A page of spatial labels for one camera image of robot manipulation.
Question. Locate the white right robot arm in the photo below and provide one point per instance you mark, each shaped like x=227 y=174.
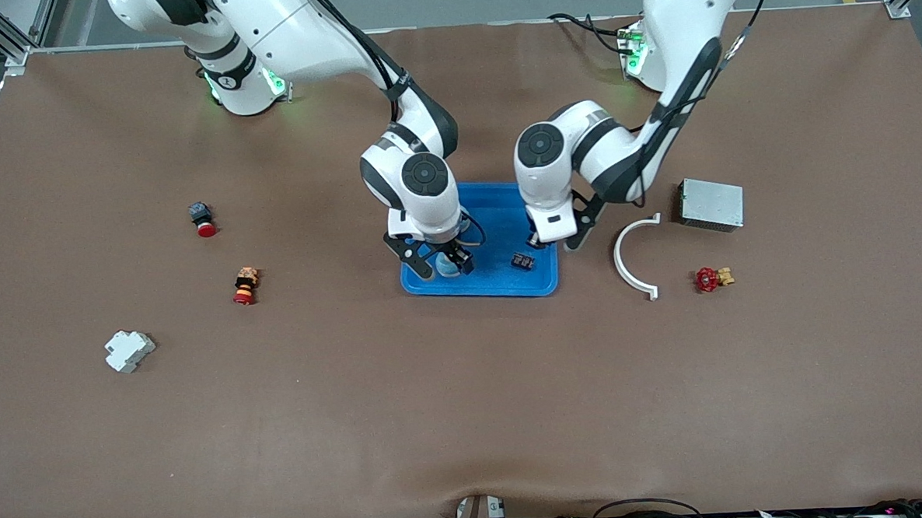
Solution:
x=287 y=25

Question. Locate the red mushroom push button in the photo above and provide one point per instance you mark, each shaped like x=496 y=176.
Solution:
x=202 y=220

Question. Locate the white curved plastic clamp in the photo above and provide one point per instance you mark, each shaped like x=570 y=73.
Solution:
x=621 y=271

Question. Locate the white circuit breaker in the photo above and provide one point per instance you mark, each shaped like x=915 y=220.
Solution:
x=129 y=350

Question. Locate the black capacitor block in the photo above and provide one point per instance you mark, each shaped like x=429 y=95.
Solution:
x=522 y=261

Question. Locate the light blue call bell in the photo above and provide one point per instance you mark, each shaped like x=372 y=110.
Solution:
x=446 y=267

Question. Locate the blue plastic tray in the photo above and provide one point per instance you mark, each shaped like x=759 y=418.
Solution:
x=501 y=280

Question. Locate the red emergency stop button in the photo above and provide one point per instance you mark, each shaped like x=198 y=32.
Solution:
x=246 y=285

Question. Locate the brown table mat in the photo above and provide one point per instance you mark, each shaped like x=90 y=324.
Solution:
x=359 y=411

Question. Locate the silver metal power supply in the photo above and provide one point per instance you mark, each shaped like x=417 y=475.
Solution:
x=711 y=205

